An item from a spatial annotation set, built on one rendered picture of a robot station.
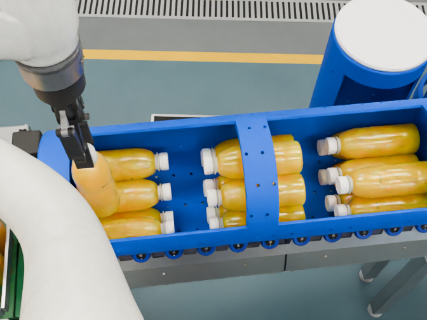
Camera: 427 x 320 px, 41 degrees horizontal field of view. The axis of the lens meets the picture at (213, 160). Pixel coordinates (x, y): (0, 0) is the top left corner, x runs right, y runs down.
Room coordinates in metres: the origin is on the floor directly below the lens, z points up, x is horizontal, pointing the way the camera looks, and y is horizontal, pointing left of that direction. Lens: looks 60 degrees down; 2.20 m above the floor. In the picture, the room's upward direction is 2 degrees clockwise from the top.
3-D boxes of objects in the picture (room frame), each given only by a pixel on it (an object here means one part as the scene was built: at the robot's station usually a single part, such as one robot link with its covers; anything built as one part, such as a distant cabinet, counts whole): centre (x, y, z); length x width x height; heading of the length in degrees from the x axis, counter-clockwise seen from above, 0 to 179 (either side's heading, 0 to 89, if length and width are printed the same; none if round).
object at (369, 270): (0.75, -0.63, 0.31); 0.06 x 0.06 x 0.63; 9
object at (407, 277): (0.61, -0.66, 0.31); 0.06 x 0.06 x 0.63; 9
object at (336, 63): (1.10, -0.46, 0.59); 0.28 x 0.28 x 0.88
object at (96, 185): (0.49, 0.23, 1.24); 0.07 x 0.07 x 0.19
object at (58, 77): (0.50, 0.23, 1.60); 0.09 x 0.09 x 0.06
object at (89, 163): (0.47, 0.22, 1.37); 0.03 x 0.01 x 0.07; 99
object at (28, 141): (0.71, 0.47, 0.95); 0.10 x 0.07 x 0.10; 9
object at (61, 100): (0.50, 0.23, 1.52); 0.08 x 0.07 x 0.09; 9
